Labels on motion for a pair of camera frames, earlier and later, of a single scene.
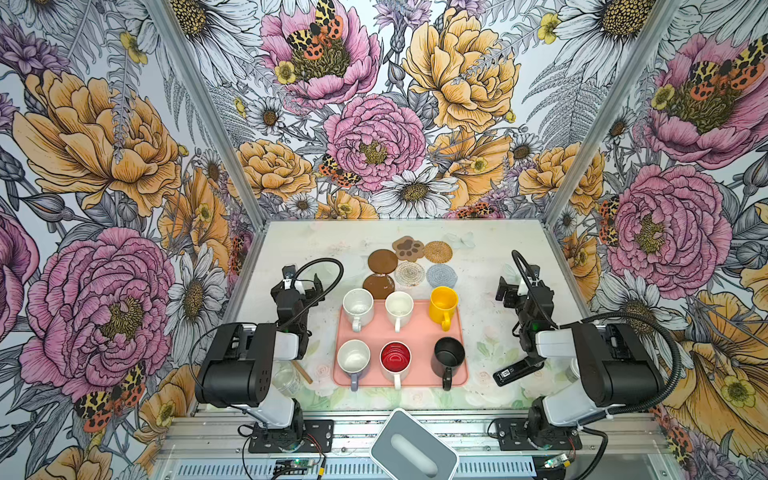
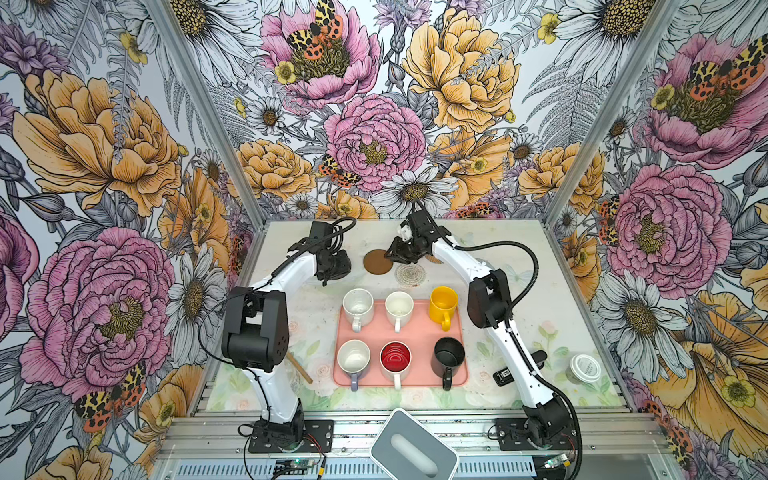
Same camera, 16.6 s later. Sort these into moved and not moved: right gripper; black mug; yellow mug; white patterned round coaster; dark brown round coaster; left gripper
Moved: left gripper; right gripper
Not moved: black mug; yellow mug; dark brown round coaster; white patterned round coaster
